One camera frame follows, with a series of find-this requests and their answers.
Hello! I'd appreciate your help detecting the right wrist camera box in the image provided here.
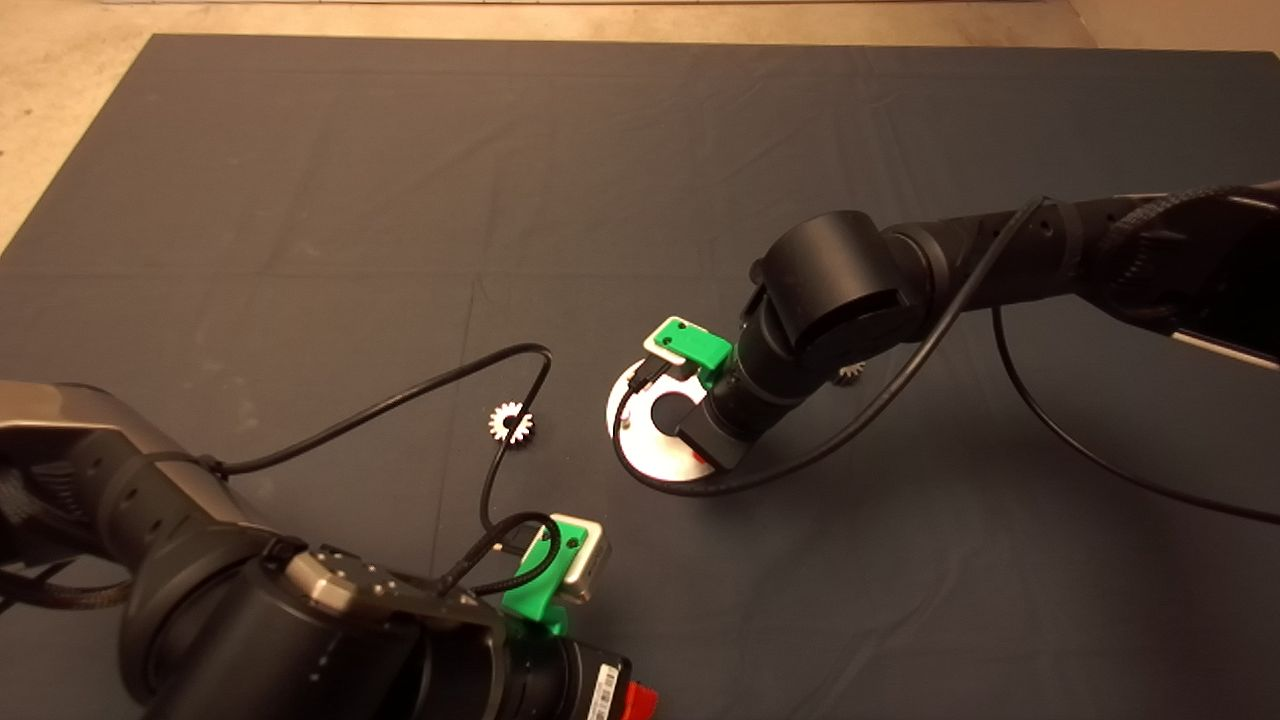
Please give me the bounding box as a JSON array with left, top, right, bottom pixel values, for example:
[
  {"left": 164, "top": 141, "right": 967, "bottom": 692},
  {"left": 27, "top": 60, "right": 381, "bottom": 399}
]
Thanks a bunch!
[{"left": 643, "top": 318, "right": 701, "bottom": 383}]

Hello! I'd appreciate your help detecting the left braided black arm hose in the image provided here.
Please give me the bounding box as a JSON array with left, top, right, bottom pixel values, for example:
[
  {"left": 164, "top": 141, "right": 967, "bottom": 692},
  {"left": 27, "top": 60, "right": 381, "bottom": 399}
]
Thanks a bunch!
[{"left": 0, "top": 565, "right": 131, "bottom": 611}]

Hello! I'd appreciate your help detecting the right thin black camera cable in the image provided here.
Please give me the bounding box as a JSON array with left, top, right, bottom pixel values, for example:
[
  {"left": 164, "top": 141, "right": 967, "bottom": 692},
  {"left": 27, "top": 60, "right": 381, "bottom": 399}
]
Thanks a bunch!
[{"left": 612, "top": 195, "right": 1280, "bottom": 526}]

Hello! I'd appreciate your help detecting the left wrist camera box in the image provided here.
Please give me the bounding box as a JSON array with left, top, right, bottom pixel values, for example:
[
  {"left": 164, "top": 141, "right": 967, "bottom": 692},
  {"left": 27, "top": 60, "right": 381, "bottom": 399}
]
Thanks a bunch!
[{"left": 548, "top": 513, "right": 611, "bottom": 604}]

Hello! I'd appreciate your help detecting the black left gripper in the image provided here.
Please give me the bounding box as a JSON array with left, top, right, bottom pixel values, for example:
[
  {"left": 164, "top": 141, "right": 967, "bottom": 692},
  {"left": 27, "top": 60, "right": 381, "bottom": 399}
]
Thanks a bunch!
[{"left": 500, "top": 636, "right": 661, "bottom": 720}]

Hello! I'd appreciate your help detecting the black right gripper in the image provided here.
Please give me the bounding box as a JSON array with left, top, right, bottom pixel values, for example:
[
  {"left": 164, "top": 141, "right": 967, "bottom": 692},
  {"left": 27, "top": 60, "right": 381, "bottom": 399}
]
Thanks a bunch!
[{"left": 678, "top": 335, "right": 796, "bottom": 470}]

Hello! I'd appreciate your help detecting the left braided black loop cable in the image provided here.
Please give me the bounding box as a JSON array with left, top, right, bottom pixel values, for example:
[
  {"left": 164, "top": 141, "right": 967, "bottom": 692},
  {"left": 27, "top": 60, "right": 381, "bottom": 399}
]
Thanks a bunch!
[{"left": 435, "top": 512, "right": 563, "bottom": 599}]

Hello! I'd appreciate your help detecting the round metal carrier plate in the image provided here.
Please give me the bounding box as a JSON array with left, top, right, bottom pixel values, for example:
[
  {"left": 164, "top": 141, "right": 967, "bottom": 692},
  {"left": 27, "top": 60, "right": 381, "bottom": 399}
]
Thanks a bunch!
[{"left": 606, "top": 358, "right": 721, "bottom": 483}]

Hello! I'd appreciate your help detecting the braided black arm hose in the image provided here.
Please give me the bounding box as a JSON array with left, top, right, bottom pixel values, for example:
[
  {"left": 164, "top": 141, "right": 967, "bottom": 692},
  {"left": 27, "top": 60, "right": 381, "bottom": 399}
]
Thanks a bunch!
[
  {"left": 0, "top": 565, "right": 131, "bottom": 611},
  {"left": 1100, "top": 183, "right": 1280, "bottom": 251}
]

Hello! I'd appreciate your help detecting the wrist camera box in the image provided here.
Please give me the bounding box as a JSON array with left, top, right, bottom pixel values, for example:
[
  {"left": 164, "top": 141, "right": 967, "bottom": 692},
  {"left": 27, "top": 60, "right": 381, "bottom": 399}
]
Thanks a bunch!
[
  {"left": 643, "top": 318, "right": 701, "bottom": 383},
  {"left": 548, "top": 513, "right": 611, "bottom": 604}
]

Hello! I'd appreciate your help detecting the right braided black arm hose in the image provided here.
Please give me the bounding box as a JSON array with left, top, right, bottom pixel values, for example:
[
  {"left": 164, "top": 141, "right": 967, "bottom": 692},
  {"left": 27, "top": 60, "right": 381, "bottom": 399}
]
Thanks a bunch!
[{"left": 1100, "top": 183, "right": 1280, "bottom": 251}]

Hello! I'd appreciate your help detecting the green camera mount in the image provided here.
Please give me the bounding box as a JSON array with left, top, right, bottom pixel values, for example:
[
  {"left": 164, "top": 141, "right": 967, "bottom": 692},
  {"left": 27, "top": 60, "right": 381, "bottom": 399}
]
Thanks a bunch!
[
  {"left": 500, "top": 522, "right": 589, "bottom": 636},
  {"left": 655, "top": 318, "right": 734, "bottom": 391}
]

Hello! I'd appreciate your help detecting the right green camera mount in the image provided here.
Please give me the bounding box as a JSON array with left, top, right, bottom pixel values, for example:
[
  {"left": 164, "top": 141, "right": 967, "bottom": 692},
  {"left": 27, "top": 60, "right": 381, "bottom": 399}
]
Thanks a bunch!
[{"left": 655, "top": 318, "right": 734, "bottom": 391}]

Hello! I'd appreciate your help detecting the dark grey table cloth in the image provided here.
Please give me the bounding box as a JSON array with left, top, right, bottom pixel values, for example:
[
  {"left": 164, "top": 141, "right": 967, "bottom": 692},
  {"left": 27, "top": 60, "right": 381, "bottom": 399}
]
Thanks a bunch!
[{"left": 0, "top": 35, "right": 1280, "bottom": 720}]

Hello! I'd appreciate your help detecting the left green camera mount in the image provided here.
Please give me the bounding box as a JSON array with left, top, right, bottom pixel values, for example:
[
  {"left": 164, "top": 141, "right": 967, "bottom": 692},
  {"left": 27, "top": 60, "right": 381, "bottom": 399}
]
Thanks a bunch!
[{"left": 500, "top": 522, "right": 589, "bottom": 636}]

